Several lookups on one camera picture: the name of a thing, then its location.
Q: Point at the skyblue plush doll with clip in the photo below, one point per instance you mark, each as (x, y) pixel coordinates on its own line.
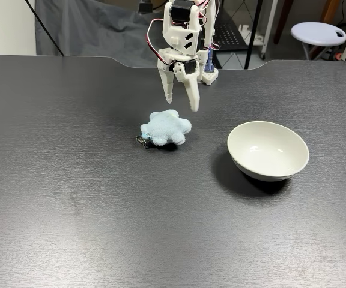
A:
(167, 129)

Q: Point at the white ceramic bowl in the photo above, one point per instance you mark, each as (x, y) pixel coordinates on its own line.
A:
(266, 141)

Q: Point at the blue table clamp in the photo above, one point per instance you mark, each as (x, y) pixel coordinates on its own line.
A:
(210, 61)

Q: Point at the grey backdrop cloth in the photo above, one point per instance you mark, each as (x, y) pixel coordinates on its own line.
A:
(101, 36)

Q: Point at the black metal rack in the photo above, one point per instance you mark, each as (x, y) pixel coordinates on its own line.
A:
(236, 33)

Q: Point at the black stand leg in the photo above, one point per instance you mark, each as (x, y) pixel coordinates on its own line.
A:
(45, 30)

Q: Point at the white round stool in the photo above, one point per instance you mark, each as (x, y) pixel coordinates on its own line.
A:
(314, 33)

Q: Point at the black camera box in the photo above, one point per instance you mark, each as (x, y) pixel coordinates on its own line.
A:
(145, 6)

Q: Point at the white metal cart frame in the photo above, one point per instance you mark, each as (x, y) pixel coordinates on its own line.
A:
(267, 30)

